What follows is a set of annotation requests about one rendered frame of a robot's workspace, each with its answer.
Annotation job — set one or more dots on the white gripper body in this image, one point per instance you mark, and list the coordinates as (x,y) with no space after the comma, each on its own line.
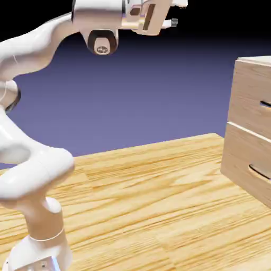
(157,14)

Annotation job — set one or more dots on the light wood cabinet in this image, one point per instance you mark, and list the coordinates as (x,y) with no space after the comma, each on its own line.
(249,89)

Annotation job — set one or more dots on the light wood drawer front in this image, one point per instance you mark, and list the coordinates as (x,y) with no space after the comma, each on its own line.
(245,95)
(239,152)

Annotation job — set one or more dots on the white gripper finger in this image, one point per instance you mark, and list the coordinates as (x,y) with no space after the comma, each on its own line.
(179,3)
(170,22)

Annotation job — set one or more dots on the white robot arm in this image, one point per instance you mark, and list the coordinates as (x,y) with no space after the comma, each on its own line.
(42,38)

